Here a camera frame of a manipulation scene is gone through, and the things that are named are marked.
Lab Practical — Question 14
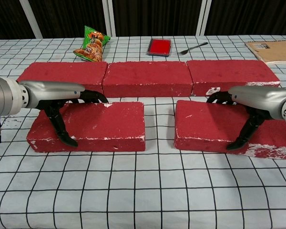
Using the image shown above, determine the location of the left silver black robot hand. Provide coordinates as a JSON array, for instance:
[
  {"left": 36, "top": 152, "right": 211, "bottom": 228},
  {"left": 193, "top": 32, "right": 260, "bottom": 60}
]
[{"left": 18, "top": 80, "right": 109, "bottom": 147}]

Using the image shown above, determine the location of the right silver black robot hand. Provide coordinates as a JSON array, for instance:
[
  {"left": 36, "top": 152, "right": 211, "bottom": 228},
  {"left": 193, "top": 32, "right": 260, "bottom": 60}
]
[{"left": 206, "top": 85, "right": 286, "bottom": 151}]

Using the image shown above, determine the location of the red brick with small hole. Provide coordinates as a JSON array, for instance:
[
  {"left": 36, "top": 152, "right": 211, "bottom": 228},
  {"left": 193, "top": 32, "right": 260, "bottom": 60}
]
[{"left": 26, "top": 101, "right": 146, "bottom": 153}]

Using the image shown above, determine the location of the red foam brick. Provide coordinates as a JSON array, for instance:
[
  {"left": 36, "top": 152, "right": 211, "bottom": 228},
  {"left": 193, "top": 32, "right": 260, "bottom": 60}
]
[
  {"left": 16, "top": 61, "right": 109, "bottom": 97},
  {"left": 102, "top": 61, "right": 194, "bottom": 98}
]

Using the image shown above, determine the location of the red brick with white mark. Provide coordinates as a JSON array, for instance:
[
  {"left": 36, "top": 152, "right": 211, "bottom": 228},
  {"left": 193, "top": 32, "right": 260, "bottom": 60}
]
[{"left": 186, "top": 59, "right": 282, "bottom": 97}]

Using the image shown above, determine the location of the green snack bag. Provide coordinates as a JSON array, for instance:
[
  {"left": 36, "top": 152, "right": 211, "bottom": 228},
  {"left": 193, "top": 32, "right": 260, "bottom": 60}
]
[{"left": 72, "top": 25, "right": 112, "bottom": 63}]

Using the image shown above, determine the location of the red rectangular tray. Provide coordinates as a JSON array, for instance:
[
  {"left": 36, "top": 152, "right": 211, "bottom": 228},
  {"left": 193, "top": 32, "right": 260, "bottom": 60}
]
[{"left": 146, "top": 38, "right": 174, "bottom": 57}]

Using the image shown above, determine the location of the black pleated curtain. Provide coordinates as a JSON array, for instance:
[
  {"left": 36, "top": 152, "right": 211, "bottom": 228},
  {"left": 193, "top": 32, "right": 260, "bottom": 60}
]
[{"left": 0, "top": 0, "right": 286, "bottom": 40}]

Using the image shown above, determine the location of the white black grid tablecloth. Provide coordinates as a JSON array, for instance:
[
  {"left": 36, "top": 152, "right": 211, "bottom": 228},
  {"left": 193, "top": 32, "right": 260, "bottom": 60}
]
[{"left": 0, "top": 35, "right": 286, "bottom": 229}]

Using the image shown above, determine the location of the white slanted frame post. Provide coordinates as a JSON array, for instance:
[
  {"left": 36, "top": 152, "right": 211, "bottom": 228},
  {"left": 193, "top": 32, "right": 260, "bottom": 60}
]
[{"left": 18, "top": 0, "right": 43, "bottom": 39}]

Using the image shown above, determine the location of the white double frame post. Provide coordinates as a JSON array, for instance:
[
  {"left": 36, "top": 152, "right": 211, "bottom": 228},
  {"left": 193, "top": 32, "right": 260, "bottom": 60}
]
[{"left": 102, "top": 0, "right": 117, "bottom": 38}]

